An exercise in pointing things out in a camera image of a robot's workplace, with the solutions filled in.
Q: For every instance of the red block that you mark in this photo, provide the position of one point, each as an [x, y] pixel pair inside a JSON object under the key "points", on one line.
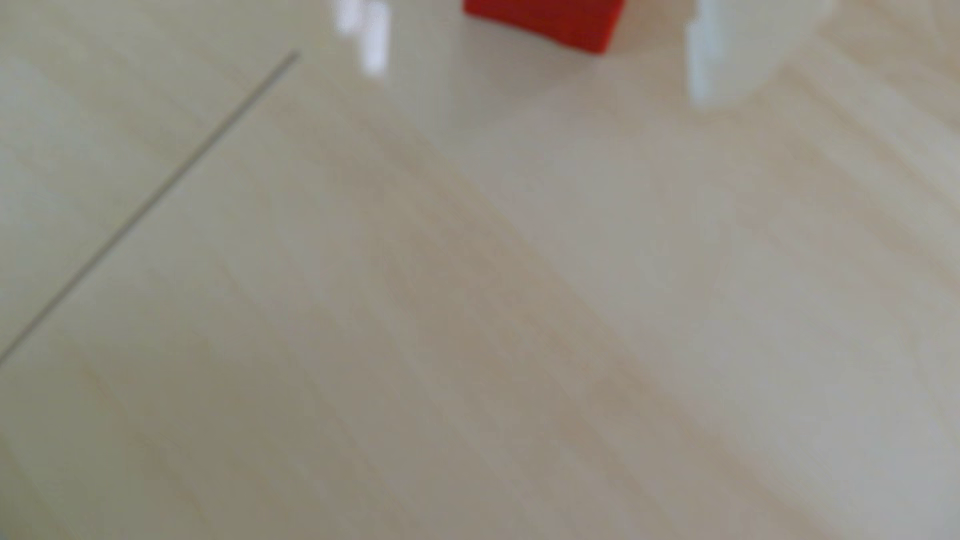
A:
{"points": [[555, 19]]}

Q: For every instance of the light plywood sheet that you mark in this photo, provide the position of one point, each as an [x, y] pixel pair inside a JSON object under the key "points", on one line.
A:
{"points": [[525, 337]]}

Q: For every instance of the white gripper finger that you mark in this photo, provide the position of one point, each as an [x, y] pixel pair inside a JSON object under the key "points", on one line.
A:
{"points": [[750, 45], [371, 34]]}

